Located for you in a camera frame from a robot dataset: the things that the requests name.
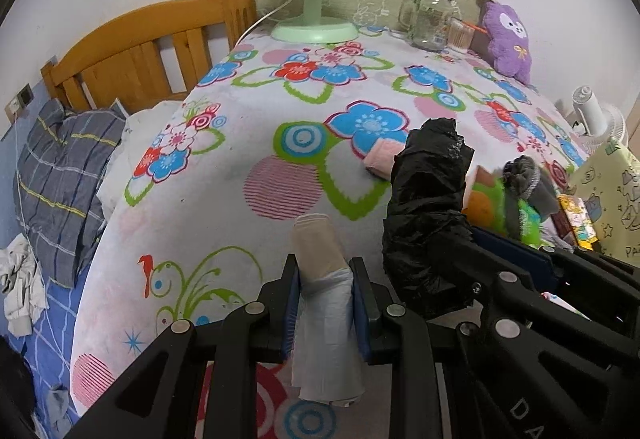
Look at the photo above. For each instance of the blue bed sheet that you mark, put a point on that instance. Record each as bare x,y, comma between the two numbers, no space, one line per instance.
48,349

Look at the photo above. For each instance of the white blanket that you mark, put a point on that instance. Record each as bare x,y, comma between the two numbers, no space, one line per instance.
140,130

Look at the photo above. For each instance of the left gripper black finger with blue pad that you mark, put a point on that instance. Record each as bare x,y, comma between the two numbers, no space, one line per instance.
390,334
201,380

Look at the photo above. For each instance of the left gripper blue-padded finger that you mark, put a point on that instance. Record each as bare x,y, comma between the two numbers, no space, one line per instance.
552,268

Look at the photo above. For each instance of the floral tablecloth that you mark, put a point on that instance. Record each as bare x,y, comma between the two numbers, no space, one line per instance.
273,132

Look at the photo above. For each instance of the yellow cartoon tissue pack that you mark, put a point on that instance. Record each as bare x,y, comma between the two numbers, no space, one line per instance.
573,223

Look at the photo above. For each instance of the grey plaid pillow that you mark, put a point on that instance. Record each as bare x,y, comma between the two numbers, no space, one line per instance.
59,172

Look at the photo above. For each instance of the white standing fan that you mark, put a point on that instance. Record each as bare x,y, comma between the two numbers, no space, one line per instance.
601,121

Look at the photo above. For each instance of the beige and white sock roll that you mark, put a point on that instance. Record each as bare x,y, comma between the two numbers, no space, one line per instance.
326,365

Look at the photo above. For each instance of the dark grey sock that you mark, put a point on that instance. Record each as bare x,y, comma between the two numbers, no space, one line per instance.
528,182

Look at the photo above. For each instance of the black plastic bag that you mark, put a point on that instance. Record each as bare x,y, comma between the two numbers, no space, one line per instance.
424,220

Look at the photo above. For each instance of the wall power outlet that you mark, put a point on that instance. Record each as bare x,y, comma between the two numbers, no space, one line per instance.
15,107

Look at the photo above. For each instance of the crumpled white grey cloth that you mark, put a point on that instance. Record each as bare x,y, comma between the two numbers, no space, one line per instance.
22,288

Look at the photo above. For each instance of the small jar of cotton swabs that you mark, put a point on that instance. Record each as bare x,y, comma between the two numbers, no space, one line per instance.
461,34

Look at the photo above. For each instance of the wooden bed headboard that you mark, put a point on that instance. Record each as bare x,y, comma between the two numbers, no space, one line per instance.
151,54

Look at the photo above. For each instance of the pink cloth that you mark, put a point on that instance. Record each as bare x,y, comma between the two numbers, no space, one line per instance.
380,159

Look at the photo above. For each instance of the purple plush bunny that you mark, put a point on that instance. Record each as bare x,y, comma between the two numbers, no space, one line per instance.
508,42

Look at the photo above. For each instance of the glass mason jar mug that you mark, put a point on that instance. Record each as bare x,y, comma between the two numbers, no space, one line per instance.
426,22

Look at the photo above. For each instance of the yellow patterned storage box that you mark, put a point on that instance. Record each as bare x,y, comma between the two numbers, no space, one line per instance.
608,183

